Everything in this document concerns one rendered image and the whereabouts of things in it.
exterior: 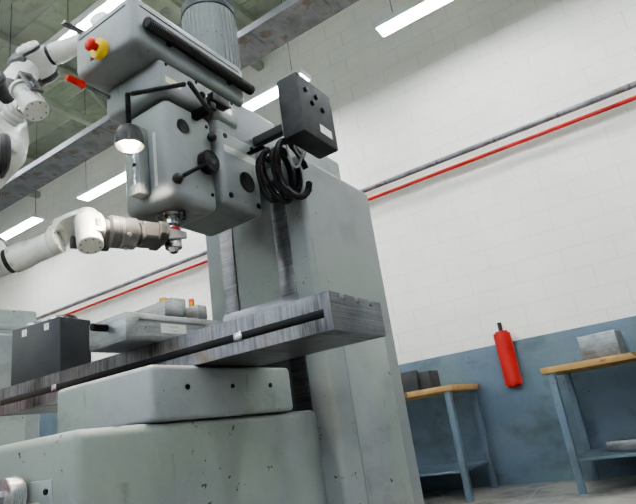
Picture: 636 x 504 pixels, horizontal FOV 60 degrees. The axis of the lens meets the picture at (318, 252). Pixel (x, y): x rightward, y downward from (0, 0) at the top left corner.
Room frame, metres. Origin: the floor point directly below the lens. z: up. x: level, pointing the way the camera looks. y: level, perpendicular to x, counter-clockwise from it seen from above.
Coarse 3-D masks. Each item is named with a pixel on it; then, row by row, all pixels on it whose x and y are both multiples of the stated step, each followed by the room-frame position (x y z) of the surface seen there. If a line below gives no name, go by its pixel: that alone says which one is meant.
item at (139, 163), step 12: (144, 132) 1.38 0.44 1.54; (144, 144) 1.38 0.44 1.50; (132, 156) 1.37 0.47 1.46; (144, 156) 1.38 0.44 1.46; (132, 168) 1.37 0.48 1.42; (144, 168) 1.38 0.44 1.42; (132, 180) 1.38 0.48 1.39; (144, 180) 1.37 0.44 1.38; (132, 192) 1.37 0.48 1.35; (144, 192) 1.37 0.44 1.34
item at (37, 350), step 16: (48, 320) 1.68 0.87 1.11; (64, 320) 1.67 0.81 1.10; (80, 320) 1.73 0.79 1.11; (16, 336) 1.74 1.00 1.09; (32, 336) 1.71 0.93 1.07; (48, 336) 1.68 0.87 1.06; (64, 336) 1.67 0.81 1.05; (80, 336) 1.73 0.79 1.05; (16, 352) 1.74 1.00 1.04; (32, 352) 1.71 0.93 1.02; (48, 352) 1.68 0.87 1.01; (64, 352) 1.67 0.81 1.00; (80, 352) 1.73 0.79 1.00; (16, 368) 1.74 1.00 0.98; (32, 368) 1.71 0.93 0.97; (48, 368) 1.68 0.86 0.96; (64, 368) 1.67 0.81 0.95
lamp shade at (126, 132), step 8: (120, 128) 1.23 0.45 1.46; (128, 128) 1.23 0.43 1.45; (136, 128) 1.24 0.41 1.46; (120, 136) 1.22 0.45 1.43; (128, 136) 1.22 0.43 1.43; (136, 136) 1.24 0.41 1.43; (120, 144) 1.28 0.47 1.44; (128, 144) 1.29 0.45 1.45; (136, 144) 1.29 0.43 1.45; (128, 152) 1.29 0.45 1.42; (136, 152) 1.29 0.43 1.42
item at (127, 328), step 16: (112, 320) 1.31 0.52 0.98; (128, 320) 1.29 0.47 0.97; (144, 320) 1.33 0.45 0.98; (160, 320) 1.37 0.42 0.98; (176, 320) 1.41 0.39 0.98; (192, 320) 1.46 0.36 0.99; (208, 320) 1.51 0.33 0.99; (96, 336) 1.34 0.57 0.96; (112, 336) 1.31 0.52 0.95; (128, 336) 1.29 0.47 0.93; (144, 336) 1.32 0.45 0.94; (160, 336) 1.36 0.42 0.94; (112, 352) 1.41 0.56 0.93
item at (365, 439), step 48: (336, 192) 1.87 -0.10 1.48; (240, 240) 1.83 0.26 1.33; (288, 240) 1.72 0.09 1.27; (336, 240) 1.82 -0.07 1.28; (240, 288) 1.84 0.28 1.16; (288, 288) 1.73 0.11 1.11; (336, 288) 1.78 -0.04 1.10; (336, 384) 1.70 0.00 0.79; (384, 384) 1.96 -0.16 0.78; (336, 432) 1.69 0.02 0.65; (384, 432) 1.91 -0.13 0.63; (336, 480) 1.70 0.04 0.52; (384, 480) 1.86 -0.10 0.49
